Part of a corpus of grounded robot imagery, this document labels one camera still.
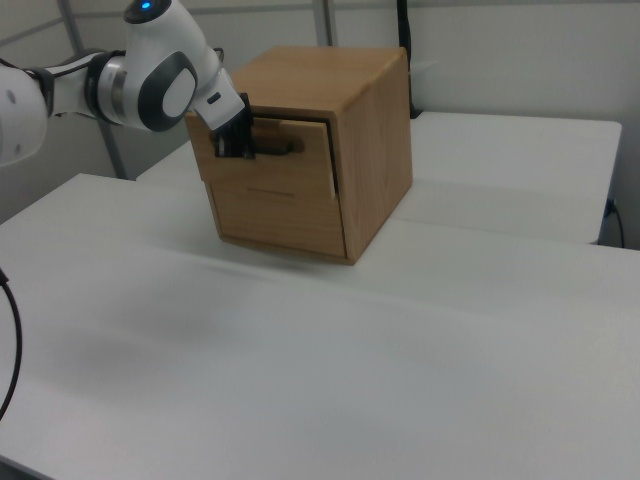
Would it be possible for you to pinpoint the wooden drawer without handle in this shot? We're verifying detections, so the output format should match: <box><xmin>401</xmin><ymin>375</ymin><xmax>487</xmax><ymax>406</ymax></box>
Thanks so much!
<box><xmin>206</xmin><ymin>180</ymin><xmax>349</xmax><ymax>261</ymax></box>

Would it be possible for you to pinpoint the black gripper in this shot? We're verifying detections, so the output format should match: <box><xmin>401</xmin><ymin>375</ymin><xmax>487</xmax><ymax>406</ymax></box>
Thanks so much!
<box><xmin>211</xmin><ymin>91</ymin><xmax>257</xmax><ymax>162</ymax></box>

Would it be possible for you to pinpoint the wooden drawer with handle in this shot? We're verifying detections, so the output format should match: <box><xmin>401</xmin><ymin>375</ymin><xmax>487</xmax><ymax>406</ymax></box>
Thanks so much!
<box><xmin>185</xmin><ymin>111</ymin><xmax>335</xmax><ymax>202</ymax></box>

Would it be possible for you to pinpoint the thick black looping cable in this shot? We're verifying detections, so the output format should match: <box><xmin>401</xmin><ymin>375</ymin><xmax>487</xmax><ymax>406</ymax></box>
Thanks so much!
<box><xmin>0</xmin><ymin>268</ymin><xmax>24</xmax><ymax>422</ymax></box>

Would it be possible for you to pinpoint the wooden drawer cabinet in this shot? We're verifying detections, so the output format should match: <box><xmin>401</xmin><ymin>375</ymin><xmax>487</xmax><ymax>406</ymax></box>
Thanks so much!
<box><xmin>184</xmin><ymin>45</ymin><xmax>414</xmax><ymax>267</ymax></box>

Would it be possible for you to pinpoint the black drawer handle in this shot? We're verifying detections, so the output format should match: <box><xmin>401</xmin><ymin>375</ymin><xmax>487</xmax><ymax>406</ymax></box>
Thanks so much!
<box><xmin>252</xmin><ymin>141</ymin><xmax>296</xmax><ymax>157</ymax></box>

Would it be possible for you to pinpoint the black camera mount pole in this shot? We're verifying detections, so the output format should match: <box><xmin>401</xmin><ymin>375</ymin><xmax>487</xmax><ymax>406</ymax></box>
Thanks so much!
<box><xmin>396</xmin><ymin>0</ymin><xmax>424</xmax><ymax>120</ymax></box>

